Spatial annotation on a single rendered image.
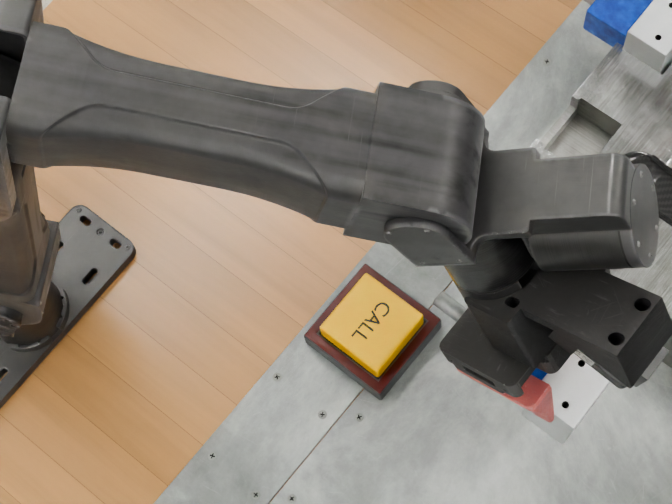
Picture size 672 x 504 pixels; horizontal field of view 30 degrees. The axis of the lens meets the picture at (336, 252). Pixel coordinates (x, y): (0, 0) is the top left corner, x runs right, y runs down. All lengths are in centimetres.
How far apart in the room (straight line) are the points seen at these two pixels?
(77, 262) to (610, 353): 53
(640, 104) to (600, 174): 35
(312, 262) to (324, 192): 43
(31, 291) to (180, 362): 18
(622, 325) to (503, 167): 11
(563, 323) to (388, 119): 16
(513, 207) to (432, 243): 5
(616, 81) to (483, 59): 15
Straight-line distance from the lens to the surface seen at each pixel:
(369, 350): 99
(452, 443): 101
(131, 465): 103
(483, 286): 73
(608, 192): 66
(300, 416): 102
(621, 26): 103
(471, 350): 79
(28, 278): 90
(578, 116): 104
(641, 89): 103
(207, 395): 103
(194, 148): 63
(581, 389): 86
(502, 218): 68
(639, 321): 70
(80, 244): 109
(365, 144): 64
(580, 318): 71
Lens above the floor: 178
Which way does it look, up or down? 69 degrees down
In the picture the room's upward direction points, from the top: 12 degrees counter-clockwise
